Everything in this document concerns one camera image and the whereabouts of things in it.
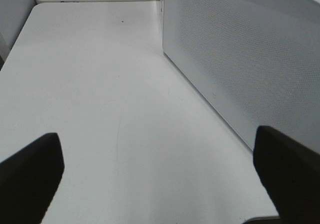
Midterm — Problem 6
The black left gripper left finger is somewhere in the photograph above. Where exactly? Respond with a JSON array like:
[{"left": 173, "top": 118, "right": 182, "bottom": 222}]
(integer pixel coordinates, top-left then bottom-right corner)
[{"left": 0, "top": 133, "right": 65, "bottom": 223}]

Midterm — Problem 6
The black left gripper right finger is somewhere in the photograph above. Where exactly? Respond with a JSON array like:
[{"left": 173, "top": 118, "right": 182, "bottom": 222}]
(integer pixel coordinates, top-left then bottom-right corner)
[{"left": 253, "top": 126, "right": 320, "bottom": 223}]

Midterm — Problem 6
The white microwave door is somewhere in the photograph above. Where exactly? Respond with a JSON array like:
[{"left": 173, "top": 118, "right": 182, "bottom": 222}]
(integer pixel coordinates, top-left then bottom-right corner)
[{"left": 162, "top": 0, "right": 320, "bottom": 152}]

